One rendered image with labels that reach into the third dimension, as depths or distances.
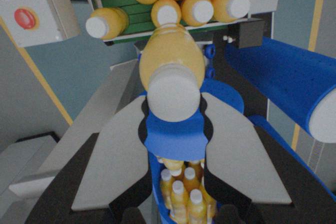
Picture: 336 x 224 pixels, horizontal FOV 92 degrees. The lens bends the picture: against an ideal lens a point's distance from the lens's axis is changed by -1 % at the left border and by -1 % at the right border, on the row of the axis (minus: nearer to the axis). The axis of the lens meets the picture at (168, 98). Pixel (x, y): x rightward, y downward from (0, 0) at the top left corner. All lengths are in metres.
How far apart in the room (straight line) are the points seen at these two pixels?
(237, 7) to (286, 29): 1.45
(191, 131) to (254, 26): 0.33
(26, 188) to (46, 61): 1.30
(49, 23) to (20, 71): 1.62
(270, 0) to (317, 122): 0.45
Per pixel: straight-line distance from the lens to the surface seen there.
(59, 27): 0.42
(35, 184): 0.68
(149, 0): 0.40
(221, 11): 0.42
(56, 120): 2.14
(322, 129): 0.81
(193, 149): 0.34
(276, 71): 0.89
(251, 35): 0.52
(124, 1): 0.57
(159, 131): 0.33
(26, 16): 0.43
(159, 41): 0.16
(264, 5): 0.69
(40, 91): 2.02
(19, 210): 0.76
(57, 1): 0.45
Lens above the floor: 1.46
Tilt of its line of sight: 60 degrees down
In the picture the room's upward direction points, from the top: 175 degrees clockwise
